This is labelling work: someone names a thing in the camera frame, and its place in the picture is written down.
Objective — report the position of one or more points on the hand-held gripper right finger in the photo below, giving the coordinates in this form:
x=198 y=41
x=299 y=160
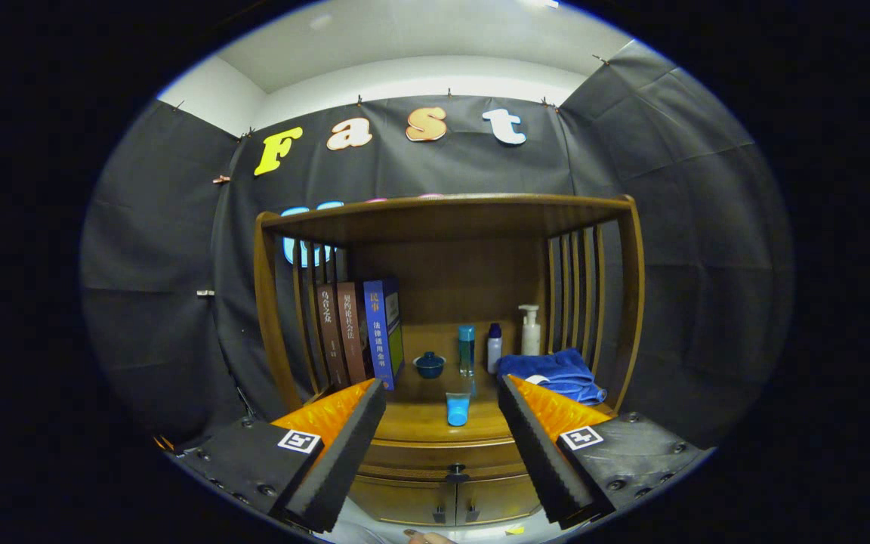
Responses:
x=537 y=461

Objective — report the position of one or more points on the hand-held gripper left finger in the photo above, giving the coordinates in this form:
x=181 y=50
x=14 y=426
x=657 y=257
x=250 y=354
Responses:
x=344 y=468

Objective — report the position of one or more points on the wooden drawer with black knob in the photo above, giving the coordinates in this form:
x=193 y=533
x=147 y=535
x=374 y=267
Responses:
x=412 y=455

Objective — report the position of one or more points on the blue squeeze tube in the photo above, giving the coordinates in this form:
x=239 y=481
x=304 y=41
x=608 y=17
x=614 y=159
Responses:
x=458 y=412

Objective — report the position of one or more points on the wooden cabinet door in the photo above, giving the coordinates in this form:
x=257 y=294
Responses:
x=499 y=499
x=405 y=500

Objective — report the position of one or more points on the wooden countertop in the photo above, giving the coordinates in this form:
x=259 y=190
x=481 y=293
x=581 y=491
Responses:
x=420 y=423

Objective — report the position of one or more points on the wooden cabinet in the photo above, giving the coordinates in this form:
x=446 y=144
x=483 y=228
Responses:
x=450 y=279

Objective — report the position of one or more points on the folded blue towel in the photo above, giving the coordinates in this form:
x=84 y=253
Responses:
x=556 y=370

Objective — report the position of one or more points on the white bottle with blue cap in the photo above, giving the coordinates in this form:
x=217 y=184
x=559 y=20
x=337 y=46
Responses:
x=494 y=351

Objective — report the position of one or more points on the white pump bottle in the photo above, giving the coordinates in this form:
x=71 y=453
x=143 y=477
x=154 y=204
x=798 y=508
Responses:
x=530 y=340

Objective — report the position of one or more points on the clear teal bottle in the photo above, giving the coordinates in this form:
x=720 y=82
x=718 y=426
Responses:
x=466 y=351

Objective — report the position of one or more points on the blue lidded teacup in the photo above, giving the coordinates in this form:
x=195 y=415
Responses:
x=429 y=366

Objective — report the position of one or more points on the reddish brown book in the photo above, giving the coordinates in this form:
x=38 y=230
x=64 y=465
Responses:
x=350 y=332

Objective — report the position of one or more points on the dark brown book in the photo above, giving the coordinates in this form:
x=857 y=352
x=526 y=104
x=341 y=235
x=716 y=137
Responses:
x=329 y=332

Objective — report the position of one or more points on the thick blue book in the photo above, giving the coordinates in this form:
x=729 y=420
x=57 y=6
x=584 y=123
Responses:
x=378 y=332

